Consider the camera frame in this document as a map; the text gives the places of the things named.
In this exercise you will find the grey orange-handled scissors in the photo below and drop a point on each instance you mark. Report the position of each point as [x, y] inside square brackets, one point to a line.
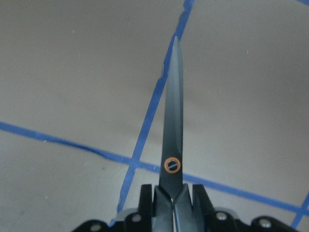
[173, 208]

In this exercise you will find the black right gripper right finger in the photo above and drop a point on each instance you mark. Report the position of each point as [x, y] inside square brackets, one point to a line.
[202, 205]

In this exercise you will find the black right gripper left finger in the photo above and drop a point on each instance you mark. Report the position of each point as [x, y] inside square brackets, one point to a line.
[145, 207]

